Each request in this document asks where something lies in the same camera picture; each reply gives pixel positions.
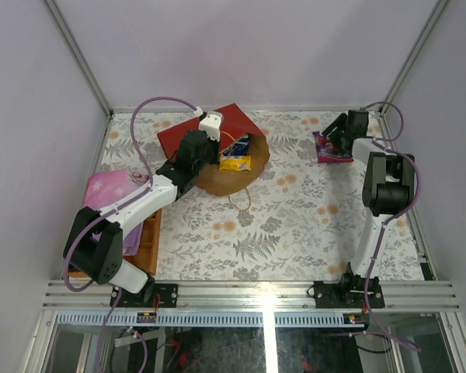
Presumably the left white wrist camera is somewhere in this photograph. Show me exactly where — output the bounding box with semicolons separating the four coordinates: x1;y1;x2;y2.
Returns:
195;107;224;141

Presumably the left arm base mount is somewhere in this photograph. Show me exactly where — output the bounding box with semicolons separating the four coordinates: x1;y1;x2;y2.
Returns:
116;283;179;309

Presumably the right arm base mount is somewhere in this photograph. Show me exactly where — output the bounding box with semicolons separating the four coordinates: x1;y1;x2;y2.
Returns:
307;277;385;309

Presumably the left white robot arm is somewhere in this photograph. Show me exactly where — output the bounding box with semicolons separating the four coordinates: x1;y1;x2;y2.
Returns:
63;130;220;307

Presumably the purple candy bag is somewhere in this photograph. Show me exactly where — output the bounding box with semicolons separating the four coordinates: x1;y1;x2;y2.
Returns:
312;131;353;164

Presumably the yellow snack bag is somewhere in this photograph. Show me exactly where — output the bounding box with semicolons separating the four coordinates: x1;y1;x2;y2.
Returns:
218;155;252;172

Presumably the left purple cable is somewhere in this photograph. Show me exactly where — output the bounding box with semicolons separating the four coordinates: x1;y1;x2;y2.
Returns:
61;96;201;373

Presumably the purple pink cloth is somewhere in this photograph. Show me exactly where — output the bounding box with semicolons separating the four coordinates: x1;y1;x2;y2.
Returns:
82;169;149;256

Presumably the red paper bag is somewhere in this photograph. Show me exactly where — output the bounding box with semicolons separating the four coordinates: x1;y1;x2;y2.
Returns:
155;103;270;199

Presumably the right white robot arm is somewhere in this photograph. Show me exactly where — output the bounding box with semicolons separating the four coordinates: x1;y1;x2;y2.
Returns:
322;110;416;307

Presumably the aluminium front rail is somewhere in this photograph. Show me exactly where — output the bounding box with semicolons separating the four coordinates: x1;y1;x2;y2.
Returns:
41;280;461;313

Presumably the wooden tray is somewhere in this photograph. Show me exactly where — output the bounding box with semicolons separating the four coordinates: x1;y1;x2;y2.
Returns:
67;211;162;284

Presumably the blue silver chips bag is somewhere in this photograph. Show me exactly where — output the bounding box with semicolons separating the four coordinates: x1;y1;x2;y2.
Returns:
222;134;250;156

